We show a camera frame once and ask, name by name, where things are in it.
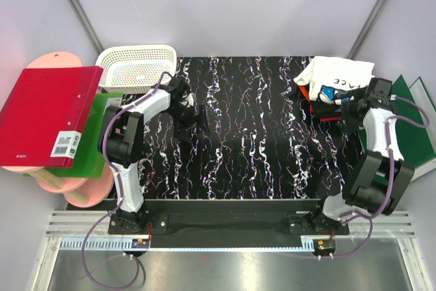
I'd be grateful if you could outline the black marble pattern mat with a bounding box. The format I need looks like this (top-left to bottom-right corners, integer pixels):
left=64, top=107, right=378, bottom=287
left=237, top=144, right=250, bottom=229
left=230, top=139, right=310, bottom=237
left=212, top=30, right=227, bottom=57
left=138, top=56, right=363, bottom=200

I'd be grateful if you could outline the green plastic folder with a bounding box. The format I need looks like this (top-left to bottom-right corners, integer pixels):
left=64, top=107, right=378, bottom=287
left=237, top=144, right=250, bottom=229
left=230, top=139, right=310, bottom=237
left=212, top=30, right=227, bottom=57
left=22, top=92, right=125, bottom=179

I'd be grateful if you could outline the orange folded t shirt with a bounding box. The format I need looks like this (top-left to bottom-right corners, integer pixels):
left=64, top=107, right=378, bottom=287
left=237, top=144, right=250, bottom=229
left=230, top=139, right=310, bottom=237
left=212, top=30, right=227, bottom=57
left=298, top=85, right=310, bottom=101

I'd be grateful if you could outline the red ring binder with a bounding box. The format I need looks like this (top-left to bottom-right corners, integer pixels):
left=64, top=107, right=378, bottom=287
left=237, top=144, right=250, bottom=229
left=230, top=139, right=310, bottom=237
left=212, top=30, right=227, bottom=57
left=1, top=66, right=103, bottom=168

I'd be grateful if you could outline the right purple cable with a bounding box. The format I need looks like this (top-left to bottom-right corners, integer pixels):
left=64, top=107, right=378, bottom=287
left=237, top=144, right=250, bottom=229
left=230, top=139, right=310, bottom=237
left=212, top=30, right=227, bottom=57
left=282, top=95, right=431, bottom=258

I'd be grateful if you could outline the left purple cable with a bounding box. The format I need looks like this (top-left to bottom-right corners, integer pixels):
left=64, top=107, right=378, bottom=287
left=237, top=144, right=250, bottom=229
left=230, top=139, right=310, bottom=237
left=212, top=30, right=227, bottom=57
left=81, top=71, right=176, bottom=288

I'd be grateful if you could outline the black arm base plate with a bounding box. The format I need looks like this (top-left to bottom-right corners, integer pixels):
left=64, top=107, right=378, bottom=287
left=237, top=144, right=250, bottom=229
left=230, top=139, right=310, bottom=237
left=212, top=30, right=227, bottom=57
left=108, top=198, right=350, bottom=249

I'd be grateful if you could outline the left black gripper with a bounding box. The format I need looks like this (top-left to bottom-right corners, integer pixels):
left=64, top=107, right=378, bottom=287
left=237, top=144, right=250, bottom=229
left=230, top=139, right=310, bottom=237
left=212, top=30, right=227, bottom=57
left=164, top=104, right=210, bottom=143

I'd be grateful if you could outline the red folded t shirt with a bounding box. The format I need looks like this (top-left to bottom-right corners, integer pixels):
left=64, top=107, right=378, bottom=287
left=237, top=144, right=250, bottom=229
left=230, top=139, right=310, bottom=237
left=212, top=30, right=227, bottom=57
left=310, top=103, right=343, bottom=123

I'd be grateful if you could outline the white t shirt blue print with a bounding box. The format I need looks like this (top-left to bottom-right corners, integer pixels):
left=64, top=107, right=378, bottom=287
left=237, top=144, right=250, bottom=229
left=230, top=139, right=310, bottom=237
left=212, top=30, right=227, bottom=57
left=294, top=56, right=375, bottom=105

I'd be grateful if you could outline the black printed folded t shirt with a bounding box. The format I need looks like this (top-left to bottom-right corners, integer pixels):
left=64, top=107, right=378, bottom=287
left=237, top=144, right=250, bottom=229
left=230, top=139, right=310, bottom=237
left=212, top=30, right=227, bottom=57
left=308, top=98, right=348, bottom=120

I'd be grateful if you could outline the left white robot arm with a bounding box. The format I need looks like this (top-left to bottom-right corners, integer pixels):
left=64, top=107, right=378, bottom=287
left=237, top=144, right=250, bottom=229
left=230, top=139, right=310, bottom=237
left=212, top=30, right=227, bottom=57
left=97, top=77, right=210, bottom=234

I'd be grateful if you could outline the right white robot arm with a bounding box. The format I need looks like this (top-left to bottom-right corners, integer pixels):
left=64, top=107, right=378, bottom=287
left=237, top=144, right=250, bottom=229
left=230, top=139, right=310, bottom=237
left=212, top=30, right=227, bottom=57
left=309, top=78, right=415, bottom=234

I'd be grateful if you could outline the white perforated plastic basket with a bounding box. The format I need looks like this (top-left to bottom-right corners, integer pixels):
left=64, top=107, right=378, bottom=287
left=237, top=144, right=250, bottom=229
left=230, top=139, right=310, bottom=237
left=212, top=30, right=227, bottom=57
left=96, top=44, right=177, bottom=94

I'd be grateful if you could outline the purple cable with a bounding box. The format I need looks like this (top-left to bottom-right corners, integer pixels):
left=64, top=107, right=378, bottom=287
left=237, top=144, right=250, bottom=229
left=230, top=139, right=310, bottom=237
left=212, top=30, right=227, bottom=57
left=81, top=71, right=176, bottom=288
left=282, top=95, right=431, bottom=258

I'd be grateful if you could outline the dark green ring binder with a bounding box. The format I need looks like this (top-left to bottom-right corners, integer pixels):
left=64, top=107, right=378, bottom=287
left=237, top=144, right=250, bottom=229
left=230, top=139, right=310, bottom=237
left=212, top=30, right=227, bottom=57
left=392, top=76, right=435, bottom=179

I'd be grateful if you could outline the white slotted cable duct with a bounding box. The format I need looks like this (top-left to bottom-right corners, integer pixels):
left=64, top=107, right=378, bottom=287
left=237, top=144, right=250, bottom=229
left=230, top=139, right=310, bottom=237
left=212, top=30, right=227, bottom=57
left=60, top=237, right=150, bottom=251

